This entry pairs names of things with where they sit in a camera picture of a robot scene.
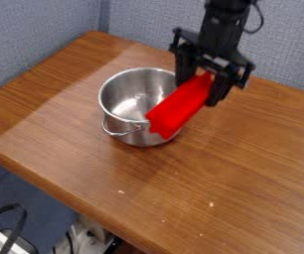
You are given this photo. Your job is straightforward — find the white items under table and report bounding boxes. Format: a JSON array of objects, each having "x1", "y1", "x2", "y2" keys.
[{"x1": 50, "y1": 216, "x2": 114, "y2": 254}]

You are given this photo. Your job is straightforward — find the black cable loop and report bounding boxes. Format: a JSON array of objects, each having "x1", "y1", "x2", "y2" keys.
[{"x1": 0, "y1": 202, "x2": 30, "y2": 254}]

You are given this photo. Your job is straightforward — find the red rectangular block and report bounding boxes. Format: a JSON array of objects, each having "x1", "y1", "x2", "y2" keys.
[{"x1": 146, "y1": 71, "x2": 213, "y2": 139}]

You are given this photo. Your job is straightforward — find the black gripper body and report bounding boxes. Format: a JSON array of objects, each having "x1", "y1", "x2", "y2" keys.
[{"x1": 170, "y1": 14, "x2": 256, "y2": 88}]

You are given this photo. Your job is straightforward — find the metal pot with handle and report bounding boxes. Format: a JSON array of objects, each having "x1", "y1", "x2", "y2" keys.
[{"x1": 98, "y1": 67, "x2": 181, "y2": 147}]

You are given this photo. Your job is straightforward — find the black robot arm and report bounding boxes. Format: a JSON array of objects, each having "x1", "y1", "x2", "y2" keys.
[{"x1": 169, "y1": 0, "x2": 264, "y2": 107}]

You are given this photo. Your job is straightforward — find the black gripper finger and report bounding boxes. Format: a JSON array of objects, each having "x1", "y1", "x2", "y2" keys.
[
  {"x1": 207, "y1": 71, "x2": 239, "y2": 107},
  {"x1": 176, "y1": 46, "x2": 198, "y2": 86}
]

